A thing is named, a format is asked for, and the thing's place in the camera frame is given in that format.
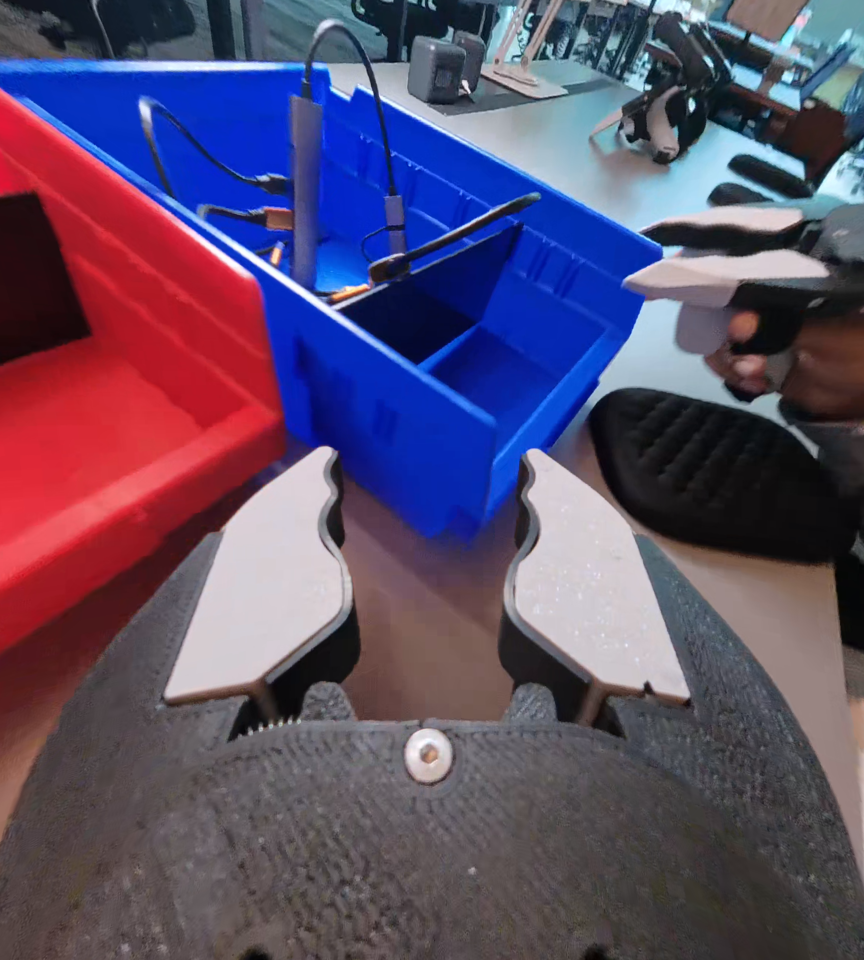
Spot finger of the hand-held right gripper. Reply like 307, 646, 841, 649
621, 251, 832, 310
640, 206, 826, 258

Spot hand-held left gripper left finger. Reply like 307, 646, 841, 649
164, 447, 361, 710

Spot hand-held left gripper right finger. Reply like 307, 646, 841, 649
499, 450, 691, 725

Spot red storage bin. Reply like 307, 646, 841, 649
0, 56, 286, 687

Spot blue storage bin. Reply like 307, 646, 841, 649
0, 60, 664, 540

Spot black hub cable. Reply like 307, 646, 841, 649
303, 18, 409, 258

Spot person's right hand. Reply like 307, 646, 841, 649
705, 309, 864, 421

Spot black chair armrest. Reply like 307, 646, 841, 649
728, 153, 815, 200
708, 182, 775, 208

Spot brown office chair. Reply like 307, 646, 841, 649
773, 93, 853, 189

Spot black white handheld device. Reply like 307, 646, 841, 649
589, 81, 710, 165

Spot black textured armrest pad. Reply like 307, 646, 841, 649
588, 387, 862, 565

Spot white board stand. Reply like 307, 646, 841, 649
480, 0, 569, 100

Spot dark grey box device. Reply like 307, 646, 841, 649
453, 31, 487, 93
407, 35, 470, 105

